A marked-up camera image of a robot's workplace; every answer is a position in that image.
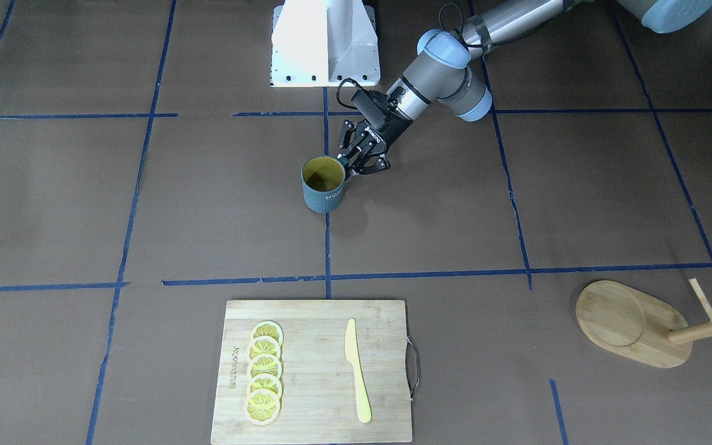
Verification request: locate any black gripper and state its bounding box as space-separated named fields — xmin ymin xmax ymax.
xmin=338 ymin=106 xmax=413 ymax=176

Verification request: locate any dark green HOME mug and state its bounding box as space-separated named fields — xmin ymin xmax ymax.
xmin=300 ymin=156 xmax=347 ymax=213

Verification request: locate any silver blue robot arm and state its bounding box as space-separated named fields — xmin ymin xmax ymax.
xmin=337 ymin=1 xmax=576 ymax=177

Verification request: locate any wooden cup storage rack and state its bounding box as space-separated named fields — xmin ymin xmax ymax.
xmin=575 ymin=278 xmax=712 ymax=368

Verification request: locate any lemon slice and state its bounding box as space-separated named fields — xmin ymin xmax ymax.
xmin=247 ymin=373 xmax=284 ymax=398
xmin=250 ymin=320 xmax=284 ymax=345
xmin=245 ymin=389 xmax=282 ymax=426
xmin=247 ymin=353 xmax=283 ymax=378
xmin=248 ymin=336 xmax=282 ymax=360

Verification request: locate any yellow plastic knife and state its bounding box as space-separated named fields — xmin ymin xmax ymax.
xmin=344 ymin=318 xmax=372 ymax=423

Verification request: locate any bamboo cutting board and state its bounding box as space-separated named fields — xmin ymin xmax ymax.
xmin=210 ymin=299 xmax=413 ymax=444

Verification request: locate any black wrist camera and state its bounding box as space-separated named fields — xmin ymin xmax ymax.
xmin=352 ymin=88 xmax=392 ymax=129

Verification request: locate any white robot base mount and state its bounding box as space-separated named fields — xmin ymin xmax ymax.
xmin=269 ymin=1 xmax=381 ymax=88

